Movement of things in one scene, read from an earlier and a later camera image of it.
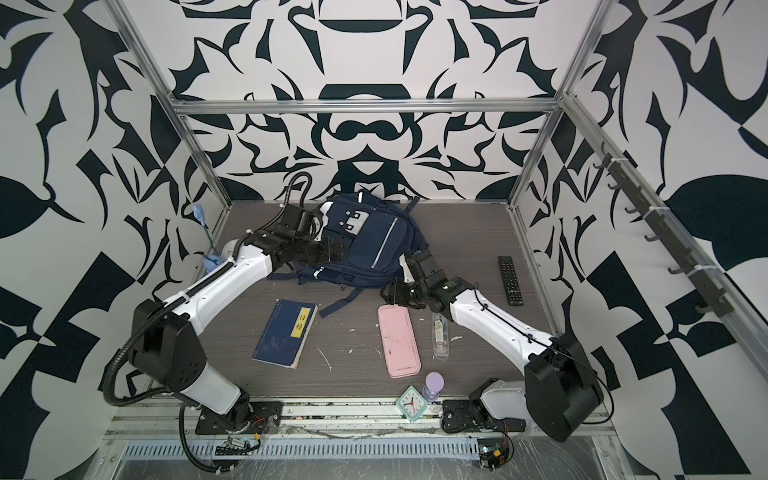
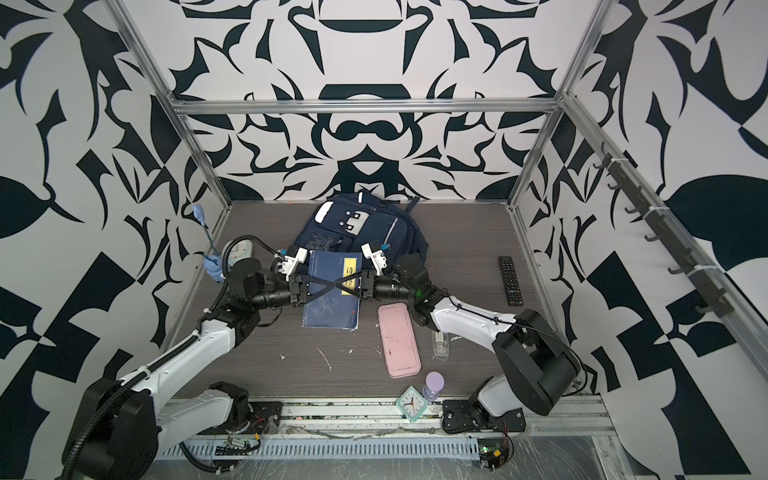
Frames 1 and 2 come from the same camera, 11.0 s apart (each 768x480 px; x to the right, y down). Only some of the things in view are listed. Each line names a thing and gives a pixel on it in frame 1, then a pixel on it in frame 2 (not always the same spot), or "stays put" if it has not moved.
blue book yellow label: (284, 333) to (335, 308)
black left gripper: (328, 254) to (308, 279)
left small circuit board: (233, 446) stays put
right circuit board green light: (492, 453) stays put
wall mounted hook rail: (706, 280) stays put
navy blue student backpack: (379, 233) stays put
